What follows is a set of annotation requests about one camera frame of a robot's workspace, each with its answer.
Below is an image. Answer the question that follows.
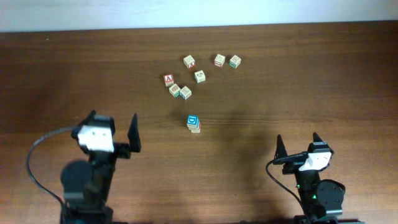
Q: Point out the plain wooden block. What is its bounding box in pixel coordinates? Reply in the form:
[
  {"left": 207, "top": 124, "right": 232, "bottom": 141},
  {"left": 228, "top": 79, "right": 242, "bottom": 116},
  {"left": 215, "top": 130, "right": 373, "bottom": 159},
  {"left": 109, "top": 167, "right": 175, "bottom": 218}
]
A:
[{"left": 187, "top": 114, "right": 200, "bottom": 128}]

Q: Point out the wooden block orange letter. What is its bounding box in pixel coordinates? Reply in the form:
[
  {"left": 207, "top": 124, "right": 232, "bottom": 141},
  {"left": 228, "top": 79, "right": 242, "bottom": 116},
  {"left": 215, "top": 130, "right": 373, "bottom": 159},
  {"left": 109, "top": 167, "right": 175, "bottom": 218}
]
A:
[{"left": 188, "top": 122, "right": 201, "bottom": 131}]

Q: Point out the wooden block letter N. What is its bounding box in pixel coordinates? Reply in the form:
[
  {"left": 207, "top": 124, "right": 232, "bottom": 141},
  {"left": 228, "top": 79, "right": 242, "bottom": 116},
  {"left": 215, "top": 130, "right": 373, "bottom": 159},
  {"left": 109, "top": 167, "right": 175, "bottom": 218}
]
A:
[{"left": 190, "top": 128, "right": 201, "bottom": 133}]

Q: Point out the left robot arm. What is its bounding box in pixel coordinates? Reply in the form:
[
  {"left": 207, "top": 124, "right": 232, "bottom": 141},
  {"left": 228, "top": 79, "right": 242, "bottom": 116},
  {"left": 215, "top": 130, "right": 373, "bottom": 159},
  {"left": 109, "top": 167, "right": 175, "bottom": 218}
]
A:
[{"left": 60, "top": 111, "right": 141, "bottom": 224}]

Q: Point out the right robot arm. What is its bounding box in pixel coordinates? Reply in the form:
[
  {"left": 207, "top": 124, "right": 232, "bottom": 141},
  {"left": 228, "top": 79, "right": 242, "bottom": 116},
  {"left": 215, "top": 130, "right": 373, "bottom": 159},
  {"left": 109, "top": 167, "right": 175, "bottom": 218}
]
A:
[{"left": 266, "top": 133, "right": 360, "bottom": 224}]

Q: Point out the wooden block green edge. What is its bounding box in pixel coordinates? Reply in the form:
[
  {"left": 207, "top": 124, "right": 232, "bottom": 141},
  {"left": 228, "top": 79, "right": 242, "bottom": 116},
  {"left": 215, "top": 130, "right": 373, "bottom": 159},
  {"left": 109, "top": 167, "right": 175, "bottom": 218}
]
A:
[{"left": 169, "top": 84, "right": 181, "bottom": 98}]

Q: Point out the red letter A block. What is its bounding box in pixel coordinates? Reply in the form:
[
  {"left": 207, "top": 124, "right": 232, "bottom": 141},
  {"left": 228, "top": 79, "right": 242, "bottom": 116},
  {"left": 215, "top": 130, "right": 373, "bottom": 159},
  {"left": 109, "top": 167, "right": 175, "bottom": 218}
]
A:
[{"left": 164, "top": 74, "right": 174, "bottom": 87}]

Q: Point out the wooden block blue picture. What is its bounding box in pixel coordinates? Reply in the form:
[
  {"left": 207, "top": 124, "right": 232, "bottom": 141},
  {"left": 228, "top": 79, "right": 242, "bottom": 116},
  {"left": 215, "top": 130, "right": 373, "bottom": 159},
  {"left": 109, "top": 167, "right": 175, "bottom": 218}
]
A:
[{"left": 194, "top": 70, "right": 206, "bottom": 83}]

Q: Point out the wooden block red side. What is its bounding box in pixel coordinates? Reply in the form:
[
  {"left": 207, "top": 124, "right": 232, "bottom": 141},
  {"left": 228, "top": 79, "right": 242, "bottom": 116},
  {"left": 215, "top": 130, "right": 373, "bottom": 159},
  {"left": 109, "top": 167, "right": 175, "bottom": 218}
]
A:
[{"left": 183, "top": 55, "right": 196, "bottom": 69}]

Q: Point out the wooden block green side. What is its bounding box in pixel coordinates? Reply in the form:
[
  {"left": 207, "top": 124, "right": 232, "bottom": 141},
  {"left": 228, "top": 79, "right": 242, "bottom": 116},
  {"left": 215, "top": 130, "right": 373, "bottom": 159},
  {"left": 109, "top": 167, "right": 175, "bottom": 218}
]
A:
[{"left": 229, "top": 55, "right": 242, "bottom": 68}]

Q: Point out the wooden block red bottom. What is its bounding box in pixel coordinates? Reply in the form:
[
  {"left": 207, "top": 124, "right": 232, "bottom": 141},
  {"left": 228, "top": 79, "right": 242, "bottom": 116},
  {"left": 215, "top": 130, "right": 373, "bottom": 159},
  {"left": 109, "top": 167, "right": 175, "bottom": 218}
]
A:
[{"left": 214, "top": 54, "right": 226, "bottom": 68}]

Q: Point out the right black cable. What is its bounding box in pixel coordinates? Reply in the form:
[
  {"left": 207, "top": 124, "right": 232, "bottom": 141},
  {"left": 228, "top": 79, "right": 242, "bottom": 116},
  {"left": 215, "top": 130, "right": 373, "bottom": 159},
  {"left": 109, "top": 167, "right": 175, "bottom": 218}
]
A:
[{"left": 265, "top": 161, "right": 308, "bottom": 215}]

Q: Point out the black cable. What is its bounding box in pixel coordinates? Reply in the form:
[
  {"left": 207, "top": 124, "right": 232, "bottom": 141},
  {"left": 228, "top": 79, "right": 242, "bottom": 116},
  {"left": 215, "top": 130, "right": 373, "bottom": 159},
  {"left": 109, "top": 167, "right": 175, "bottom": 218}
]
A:
[
  {"left": 265, "top": 161, "right": 308, "bottom": 215},
  {"left": 25, "top": 125, "right": 78, "bottom": 206}
]

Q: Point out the left black cable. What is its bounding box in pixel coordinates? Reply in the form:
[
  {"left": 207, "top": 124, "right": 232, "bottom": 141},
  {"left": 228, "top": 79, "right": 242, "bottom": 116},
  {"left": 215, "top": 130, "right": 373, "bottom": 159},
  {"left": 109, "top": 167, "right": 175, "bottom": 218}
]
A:
[{"left": 25, "top": 125, "right": 78, "bottom": 206}]

